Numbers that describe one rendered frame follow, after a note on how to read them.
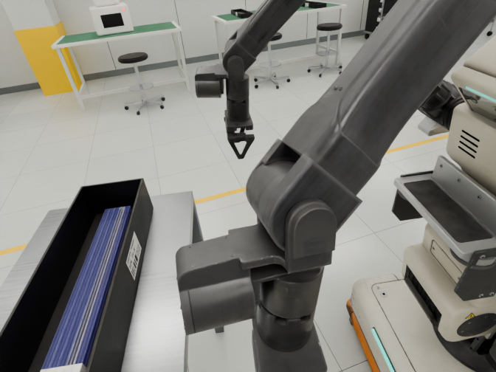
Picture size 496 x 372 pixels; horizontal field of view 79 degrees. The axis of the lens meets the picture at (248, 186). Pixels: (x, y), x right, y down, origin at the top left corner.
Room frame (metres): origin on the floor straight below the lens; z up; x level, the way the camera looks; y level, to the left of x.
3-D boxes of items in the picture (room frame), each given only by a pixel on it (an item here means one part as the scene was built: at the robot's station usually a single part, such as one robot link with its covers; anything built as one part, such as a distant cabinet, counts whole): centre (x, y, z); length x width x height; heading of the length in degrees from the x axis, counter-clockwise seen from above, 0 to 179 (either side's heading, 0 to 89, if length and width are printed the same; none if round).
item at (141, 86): (3.80, 1.17, 0.31); 0.53 x 0.50 x 0.62; 151
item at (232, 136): (0.71, 0.01, 1.00); 0.07 x 0.07 x 0.09; 4
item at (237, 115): (0.74, 0.01, 1.07); 0.10 x 0.07 x 0.07; 4
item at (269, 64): (4.23, -0.46, 0.31); 0.53 x 0.50 x 0.62; 105
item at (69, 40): (4.42, 1.45, 0.40); 1.50 x 0.75 x 0.80; 105
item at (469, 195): (0.48, -0.45, 0.86); 0.28 x 0.16 x 0.22; 4
